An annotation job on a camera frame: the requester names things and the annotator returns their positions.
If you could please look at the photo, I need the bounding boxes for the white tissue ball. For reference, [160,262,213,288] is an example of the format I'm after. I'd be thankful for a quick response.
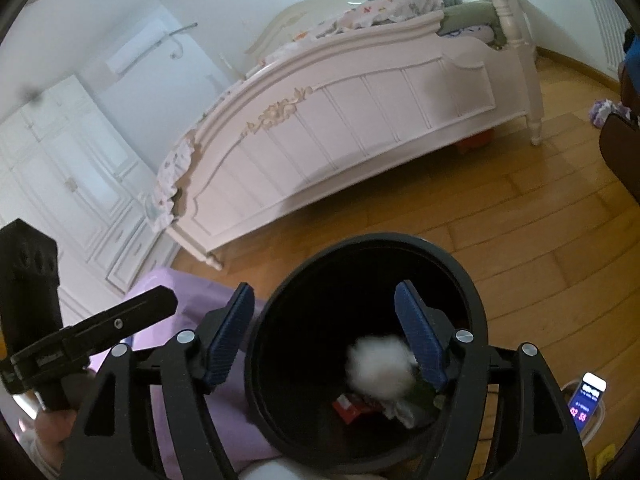
[347,336,416,401]

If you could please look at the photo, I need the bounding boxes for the black round trash bin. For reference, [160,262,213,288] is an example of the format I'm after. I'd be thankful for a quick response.
[244,233,488,474]

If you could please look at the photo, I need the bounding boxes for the person's left hand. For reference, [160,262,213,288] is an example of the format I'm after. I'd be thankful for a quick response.
[34,410,77,469]

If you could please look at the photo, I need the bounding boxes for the smartphone with lit screen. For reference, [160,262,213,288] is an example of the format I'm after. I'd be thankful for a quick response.
[568,372,608,432]

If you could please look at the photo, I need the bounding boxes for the purple tablecloth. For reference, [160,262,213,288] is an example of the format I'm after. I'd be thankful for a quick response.
[63,269,278,479]

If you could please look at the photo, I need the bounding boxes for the small red-white wrapper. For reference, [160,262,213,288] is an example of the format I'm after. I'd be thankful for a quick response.
[332,393,371,425]

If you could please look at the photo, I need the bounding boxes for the white wardrobe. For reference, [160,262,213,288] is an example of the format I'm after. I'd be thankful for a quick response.
[1,76,179,324]

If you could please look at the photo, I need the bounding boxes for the purple clothes on floor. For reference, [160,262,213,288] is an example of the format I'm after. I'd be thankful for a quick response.
[588,99,632,129]

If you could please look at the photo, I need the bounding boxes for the white radiator grille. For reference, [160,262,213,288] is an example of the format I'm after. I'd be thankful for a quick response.
[589,0,629,72]

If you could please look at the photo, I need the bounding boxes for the green blanket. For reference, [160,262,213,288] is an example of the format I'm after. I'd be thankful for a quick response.
[438,0,506,48]

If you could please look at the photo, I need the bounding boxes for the wall air conditioner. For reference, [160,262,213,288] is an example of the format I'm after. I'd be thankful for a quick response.
[106,20,168,76]

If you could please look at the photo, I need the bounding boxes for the white bed frame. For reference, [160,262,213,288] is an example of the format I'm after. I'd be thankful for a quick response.
[167,0,544,266]

